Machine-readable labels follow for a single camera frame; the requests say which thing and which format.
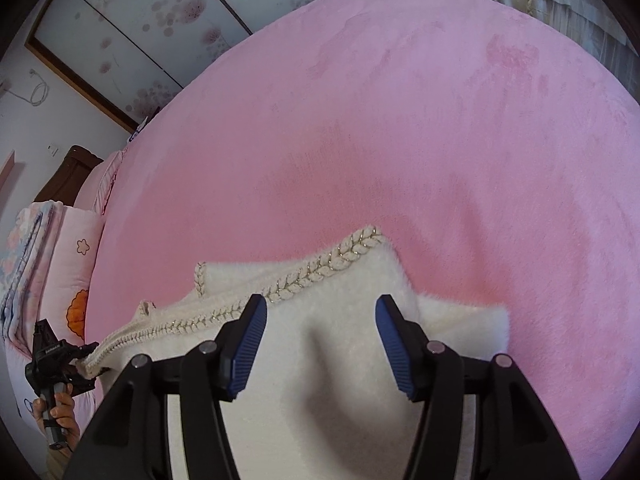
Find dark wooden headboard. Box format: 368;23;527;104
35;145;105;206

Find wardrobe with floral sliding doors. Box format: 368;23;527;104
25;0;351;133

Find pink pillow with flower print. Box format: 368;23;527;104
47;205;103;346

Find folded floral quilt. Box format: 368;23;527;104
0;200;63;351

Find white fluffy cardigan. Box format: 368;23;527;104
82;225;511;480

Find pink bed blanket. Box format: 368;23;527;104
82;0;640;480

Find person's left hand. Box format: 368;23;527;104
32;391;82;456

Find white air conditioner cable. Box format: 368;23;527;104
0;67;51;108

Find lace-covered furniture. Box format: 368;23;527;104
422;0;640;86

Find pink ruffled pillow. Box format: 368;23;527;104
75;150;126;216

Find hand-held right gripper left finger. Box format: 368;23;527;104
62;294;268;480

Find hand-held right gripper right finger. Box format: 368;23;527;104
375;294;581;480

